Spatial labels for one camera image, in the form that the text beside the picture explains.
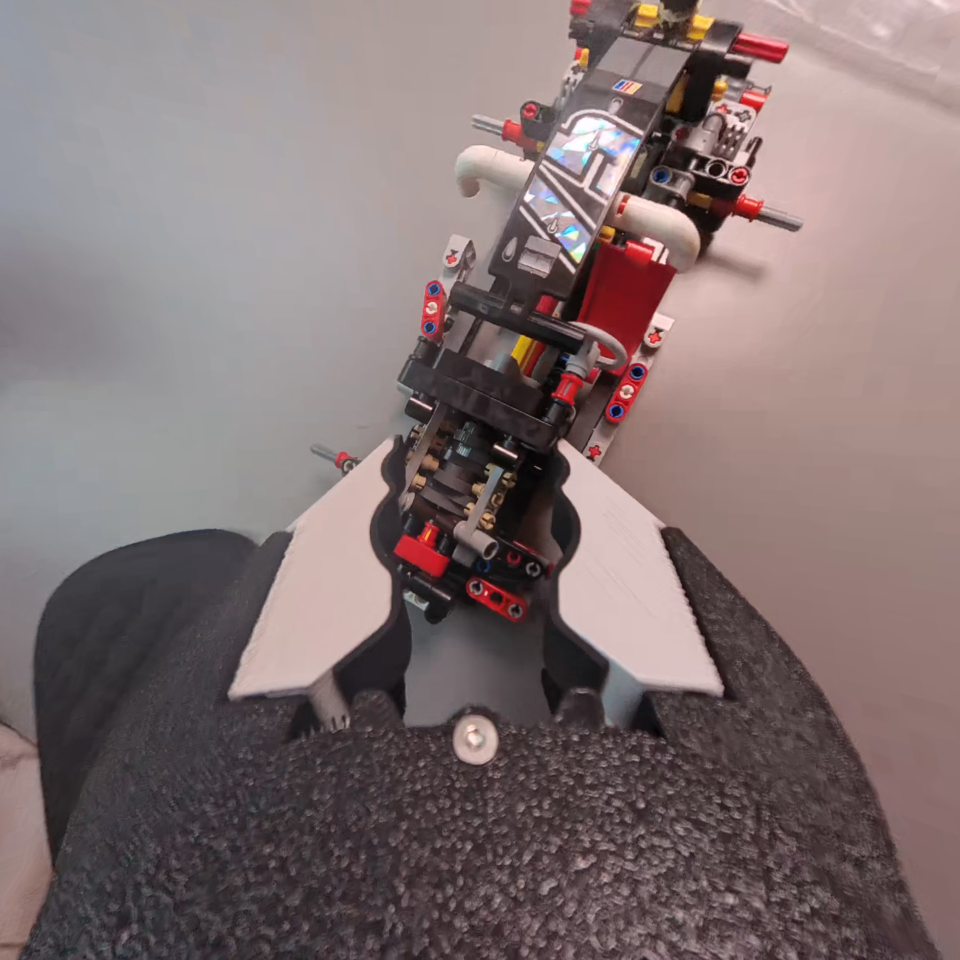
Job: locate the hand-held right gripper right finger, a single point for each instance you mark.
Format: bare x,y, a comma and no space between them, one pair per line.
630,600

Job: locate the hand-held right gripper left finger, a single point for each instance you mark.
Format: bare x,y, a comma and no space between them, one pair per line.
322,600

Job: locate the person's grey hoodie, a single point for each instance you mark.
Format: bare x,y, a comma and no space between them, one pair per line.
19,825

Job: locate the black quilted cushion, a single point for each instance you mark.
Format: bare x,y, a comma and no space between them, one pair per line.
112,637

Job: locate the toy brick car model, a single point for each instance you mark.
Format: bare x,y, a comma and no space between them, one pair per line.
570,187

